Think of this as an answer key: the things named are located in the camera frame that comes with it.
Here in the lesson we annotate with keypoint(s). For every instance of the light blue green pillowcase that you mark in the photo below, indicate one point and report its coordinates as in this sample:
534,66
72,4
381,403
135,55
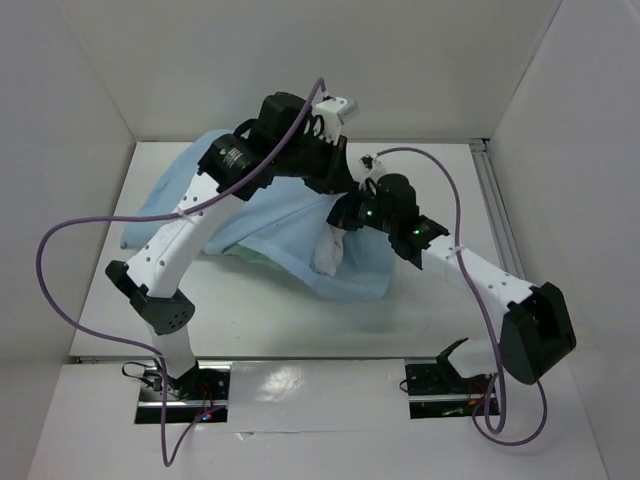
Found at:
280,225

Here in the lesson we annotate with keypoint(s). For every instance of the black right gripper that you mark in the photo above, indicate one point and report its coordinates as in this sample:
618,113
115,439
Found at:
347,212

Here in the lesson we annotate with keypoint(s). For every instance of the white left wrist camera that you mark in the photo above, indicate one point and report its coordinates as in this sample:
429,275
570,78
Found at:
330,115

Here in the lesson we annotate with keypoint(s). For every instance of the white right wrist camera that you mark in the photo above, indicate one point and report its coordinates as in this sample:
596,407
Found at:
372,170

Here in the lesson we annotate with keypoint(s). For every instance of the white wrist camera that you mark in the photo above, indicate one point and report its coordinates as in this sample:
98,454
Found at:
372,170
330,115

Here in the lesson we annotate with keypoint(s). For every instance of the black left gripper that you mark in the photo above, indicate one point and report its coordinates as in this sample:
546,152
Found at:
337,178

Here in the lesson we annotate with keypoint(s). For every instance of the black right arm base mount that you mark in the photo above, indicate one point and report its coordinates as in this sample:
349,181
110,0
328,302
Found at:
435,389

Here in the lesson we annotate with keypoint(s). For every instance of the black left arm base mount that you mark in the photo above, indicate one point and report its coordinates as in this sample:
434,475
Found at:
205,394

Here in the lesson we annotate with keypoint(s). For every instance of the white pillow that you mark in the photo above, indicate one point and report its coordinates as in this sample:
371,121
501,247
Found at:
329,251

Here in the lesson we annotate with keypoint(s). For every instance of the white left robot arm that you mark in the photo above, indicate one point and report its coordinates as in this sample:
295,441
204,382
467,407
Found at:
290,137

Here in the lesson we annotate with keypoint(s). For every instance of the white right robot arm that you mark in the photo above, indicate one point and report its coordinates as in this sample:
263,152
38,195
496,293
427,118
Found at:
532,330

